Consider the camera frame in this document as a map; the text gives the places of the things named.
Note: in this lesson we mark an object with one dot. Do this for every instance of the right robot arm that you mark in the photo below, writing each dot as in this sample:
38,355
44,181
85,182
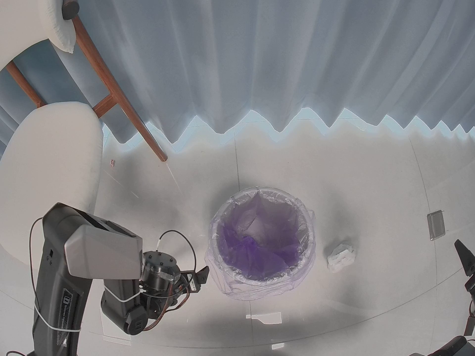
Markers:
445,347

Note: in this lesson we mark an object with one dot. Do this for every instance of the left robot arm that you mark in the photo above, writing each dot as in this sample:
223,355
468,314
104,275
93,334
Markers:
100,247

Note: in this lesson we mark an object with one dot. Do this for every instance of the pale blue curtain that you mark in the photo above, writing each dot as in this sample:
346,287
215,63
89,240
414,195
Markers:
259,50

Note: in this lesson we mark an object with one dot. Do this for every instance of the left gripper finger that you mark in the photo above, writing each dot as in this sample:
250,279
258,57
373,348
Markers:
203,274

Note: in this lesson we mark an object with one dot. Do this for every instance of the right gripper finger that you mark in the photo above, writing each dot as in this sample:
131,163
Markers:
467,260

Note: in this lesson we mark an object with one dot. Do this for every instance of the white trash bin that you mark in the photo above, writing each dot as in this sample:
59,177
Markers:
219,221

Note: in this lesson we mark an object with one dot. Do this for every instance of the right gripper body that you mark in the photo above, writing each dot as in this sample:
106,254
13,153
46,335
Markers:
470,283

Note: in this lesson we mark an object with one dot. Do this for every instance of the purple plastic bag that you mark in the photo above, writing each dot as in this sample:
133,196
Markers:
259,250

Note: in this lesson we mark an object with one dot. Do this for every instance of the cream padded wooden chair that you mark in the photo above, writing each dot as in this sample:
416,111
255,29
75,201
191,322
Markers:
48,154

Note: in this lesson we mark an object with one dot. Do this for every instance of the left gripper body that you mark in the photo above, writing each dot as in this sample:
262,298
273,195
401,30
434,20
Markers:
191,282

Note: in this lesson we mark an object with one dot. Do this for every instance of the crumpled white paper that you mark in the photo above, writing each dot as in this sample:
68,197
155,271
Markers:
339,258

